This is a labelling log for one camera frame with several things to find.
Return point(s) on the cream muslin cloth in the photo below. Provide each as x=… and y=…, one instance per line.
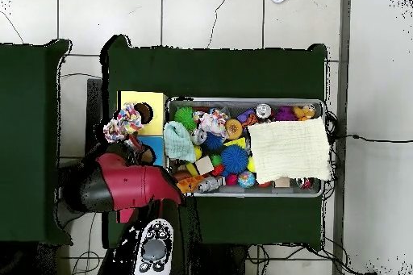
x=290, y=149

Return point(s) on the dark grey floor pedal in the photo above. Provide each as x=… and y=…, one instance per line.
x=67, y=218

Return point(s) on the large blue spiky ball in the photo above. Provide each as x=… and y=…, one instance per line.
x=234, y=159

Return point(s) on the light blue muslin cloth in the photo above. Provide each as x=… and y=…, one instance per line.
x=177, y=141

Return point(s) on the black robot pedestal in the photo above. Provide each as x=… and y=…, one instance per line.
x=226, y=262

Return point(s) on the green spiky ball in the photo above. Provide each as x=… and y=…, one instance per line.
x=185, y=117

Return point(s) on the globe print ball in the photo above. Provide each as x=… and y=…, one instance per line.
x=246, y=179

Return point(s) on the plain wooden cube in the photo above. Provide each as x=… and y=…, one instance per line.
x=204, y=165

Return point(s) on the wooden box with three holes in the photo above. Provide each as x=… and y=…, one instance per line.
x=158, y=117

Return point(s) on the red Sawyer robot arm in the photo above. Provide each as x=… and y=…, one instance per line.
x=135, y=184

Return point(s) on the silver grey plastic toy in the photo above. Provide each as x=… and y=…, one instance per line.
x=209, y=184

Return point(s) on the green covered side table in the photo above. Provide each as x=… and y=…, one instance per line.
x=25, y=142

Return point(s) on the toy burger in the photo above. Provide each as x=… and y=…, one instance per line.
x=233, y=129

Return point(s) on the silver drink can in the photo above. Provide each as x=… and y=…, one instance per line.
x=263, y=110

